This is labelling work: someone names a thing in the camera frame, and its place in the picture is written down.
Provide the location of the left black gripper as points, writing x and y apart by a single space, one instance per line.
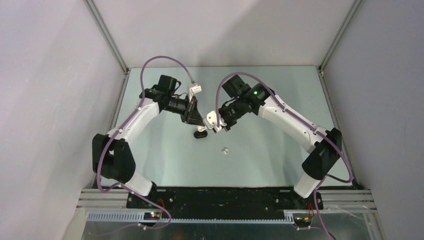
191 115

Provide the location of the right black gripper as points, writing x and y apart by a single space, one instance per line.
229 125

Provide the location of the black earbud charging case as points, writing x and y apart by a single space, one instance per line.
200 134

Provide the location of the white earbud charging case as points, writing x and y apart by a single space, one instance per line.
201 128

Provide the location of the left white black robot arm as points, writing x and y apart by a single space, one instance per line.
112 156

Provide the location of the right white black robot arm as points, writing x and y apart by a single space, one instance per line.
251 95

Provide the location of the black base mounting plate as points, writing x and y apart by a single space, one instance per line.
226 203

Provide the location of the left controller board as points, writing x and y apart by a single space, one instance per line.
152 216

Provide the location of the controller board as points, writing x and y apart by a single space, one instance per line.
303 222
152 216

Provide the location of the right controller board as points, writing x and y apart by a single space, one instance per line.
303 222

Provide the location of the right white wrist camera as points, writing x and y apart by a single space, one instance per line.
213 121

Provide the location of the aluminium frame rail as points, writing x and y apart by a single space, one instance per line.
111 206

